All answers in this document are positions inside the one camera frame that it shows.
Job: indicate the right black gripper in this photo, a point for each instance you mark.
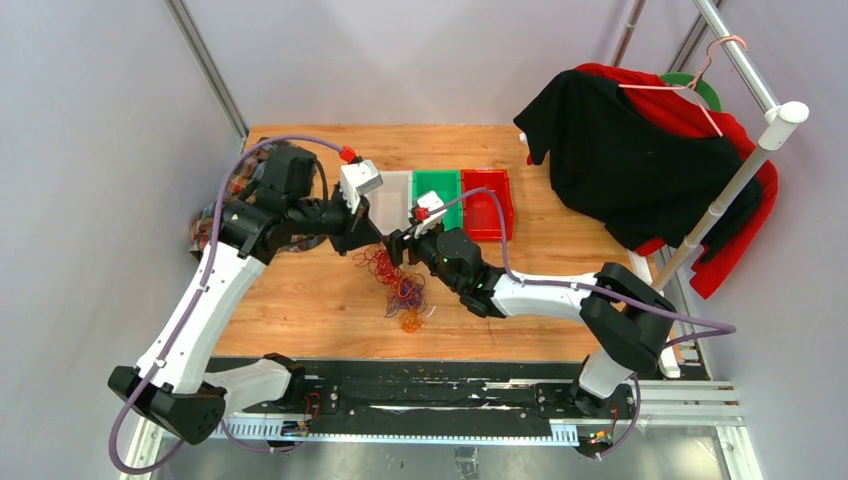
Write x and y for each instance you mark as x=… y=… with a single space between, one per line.
x=398 y=242

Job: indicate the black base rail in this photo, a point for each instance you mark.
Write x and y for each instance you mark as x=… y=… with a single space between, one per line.
x=477 y=399

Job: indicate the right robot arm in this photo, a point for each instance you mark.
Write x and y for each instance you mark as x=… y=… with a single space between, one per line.
x=630 y=320

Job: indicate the pink wire hanger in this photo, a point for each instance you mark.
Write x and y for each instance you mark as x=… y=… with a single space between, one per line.
x=710 y=50

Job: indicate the green hanger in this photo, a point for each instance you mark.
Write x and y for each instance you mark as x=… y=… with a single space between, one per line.
x=702 y=88

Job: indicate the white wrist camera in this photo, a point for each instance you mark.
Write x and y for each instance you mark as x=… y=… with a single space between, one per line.
x=426 y=213
x=357 y=179

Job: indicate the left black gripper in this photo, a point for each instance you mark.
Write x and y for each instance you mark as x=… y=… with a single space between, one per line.
x=358 y=229

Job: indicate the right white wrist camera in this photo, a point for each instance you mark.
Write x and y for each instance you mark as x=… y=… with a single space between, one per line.
x=426 y=213

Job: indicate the plaid flannel shirt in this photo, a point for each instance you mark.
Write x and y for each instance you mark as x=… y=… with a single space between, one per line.
x=248 y=172

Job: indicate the white plastic bin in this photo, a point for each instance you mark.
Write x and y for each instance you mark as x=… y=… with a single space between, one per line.
x=390 y=203

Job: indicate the black shirt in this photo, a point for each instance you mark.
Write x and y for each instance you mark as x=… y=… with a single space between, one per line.
x=646 y=164

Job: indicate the red plastic bin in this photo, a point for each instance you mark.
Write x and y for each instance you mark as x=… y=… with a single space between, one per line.
x=480 y=216

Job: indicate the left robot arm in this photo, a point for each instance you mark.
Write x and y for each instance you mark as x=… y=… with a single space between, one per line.
x=170 y=384

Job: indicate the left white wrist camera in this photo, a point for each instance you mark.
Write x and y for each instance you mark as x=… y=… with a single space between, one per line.
x=357 y=179

